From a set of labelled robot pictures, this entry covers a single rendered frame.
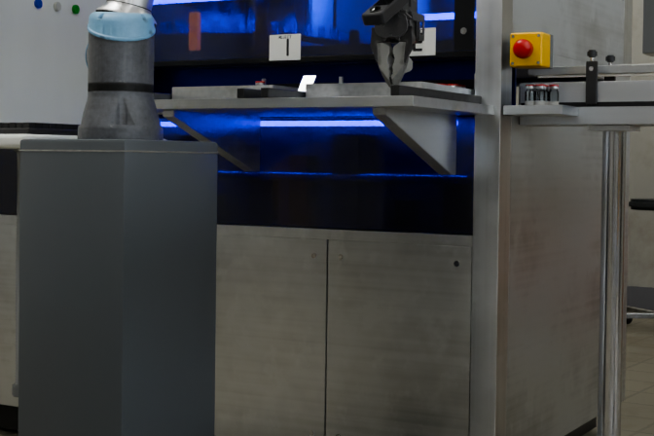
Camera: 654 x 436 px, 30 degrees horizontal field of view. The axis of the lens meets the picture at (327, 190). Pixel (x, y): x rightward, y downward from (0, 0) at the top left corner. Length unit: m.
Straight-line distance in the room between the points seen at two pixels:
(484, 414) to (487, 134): 0.60
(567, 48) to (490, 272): 0.67
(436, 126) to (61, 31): 0.94
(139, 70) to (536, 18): 1.03
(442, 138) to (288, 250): 0.50
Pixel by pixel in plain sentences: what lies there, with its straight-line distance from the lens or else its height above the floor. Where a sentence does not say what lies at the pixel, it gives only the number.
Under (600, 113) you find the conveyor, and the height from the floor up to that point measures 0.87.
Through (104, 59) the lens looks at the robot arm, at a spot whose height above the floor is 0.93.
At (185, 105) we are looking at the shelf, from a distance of 2.51.
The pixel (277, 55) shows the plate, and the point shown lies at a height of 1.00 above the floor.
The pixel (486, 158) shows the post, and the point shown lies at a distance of 2.62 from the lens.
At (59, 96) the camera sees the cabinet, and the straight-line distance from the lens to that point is 2.94.
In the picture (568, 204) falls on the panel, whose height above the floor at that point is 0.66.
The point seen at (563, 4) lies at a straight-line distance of 3.00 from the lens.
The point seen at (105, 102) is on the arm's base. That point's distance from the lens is 2.16.
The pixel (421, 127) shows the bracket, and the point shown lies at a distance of 2.48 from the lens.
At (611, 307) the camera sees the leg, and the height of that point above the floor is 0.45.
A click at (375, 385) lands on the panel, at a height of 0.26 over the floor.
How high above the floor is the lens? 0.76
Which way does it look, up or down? 1 degrees down
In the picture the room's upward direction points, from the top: 1 degrees clockwise
